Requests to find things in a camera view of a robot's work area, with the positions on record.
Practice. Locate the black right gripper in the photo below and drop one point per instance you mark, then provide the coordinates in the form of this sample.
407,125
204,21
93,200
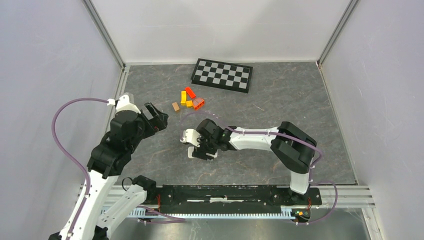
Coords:
202,148

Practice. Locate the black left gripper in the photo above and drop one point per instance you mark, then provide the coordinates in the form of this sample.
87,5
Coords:
158,121

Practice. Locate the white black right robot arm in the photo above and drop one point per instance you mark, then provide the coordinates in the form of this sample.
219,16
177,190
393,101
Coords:
293,147

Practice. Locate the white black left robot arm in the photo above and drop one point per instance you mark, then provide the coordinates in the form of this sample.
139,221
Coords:
107,160

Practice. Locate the brown cylinder block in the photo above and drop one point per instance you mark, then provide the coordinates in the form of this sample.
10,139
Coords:
175,106

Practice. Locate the yellow toy block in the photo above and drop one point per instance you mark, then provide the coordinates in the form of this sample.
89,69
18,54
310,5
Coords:
183,100

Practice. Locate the orange toy block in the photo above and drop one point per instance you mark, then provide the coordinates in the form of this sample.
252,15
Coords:
198,103

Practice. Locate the red toy block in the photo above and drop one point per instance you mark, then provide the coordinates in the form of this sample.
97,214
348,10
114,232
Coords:
190,92

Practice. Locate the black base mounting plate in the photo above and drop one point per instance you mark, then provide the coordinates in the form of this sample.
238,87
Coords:
229,199

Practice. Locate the black white checkerboard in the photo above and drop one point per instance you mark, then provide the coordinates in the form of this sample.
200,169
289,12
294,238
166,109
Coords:
222,75

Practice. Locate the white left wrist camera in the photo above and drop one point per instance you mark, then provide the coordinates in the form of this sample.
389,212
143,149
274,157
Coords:
124,103

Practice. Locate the grey slotted cable duct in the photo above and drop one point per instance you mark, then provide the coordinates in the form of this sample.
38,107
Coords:
284,214

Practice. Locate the aluminium frame rail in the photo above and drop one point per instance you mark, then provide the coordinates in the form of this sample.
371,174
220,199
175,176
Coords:
348,196

